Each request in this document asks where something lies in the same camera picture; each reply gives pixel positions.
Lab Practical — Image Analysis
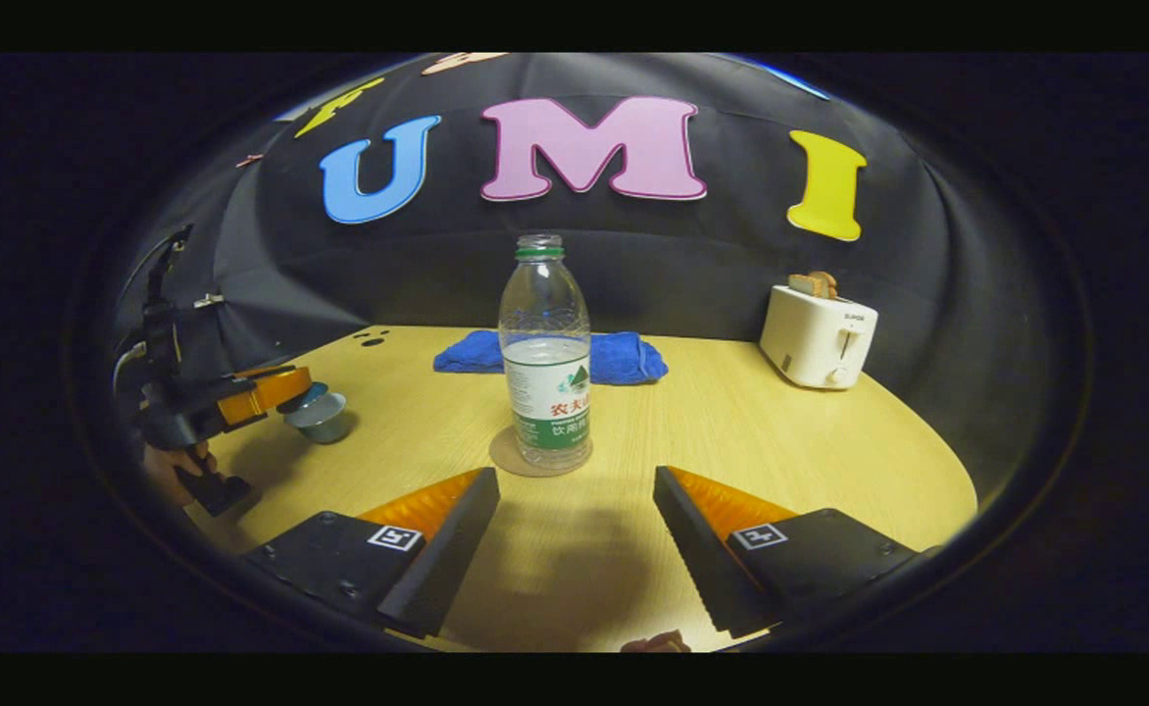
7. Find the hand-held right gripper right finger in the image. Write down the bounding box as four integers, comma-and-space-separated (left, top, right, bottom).
653, 465, 928, 638

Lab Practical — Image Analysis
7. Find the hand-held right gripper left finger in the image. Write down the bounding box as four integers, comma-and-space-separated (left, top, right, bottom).
244, 467, 502, 640

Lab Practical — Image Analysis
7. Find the dark teal teacup lid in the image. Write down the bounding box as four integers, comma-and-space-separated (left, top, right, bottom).
278, 380, 332, 415

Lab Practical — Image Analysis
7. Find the white teacup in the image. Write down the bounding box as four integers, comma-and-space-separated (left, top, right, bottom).
284, 392, 351, 446

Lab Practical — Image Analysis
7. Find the round brown coaster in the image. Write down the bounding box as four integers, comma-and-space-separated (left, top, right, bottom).
488, 424, 596, 479

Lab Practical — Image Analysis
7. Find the clear plastic water bottle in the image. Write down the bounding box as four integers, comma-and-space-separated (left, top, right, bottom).
497, 233, 594, 473

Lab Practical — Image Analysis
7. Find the blue towel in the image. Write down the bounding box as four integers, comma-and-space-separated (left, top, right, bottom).
433, 329, 670, 386

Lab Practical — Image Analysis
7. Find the white toaster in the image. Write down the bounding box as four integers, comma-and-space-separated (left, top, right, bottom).
759, 284, 880, 391

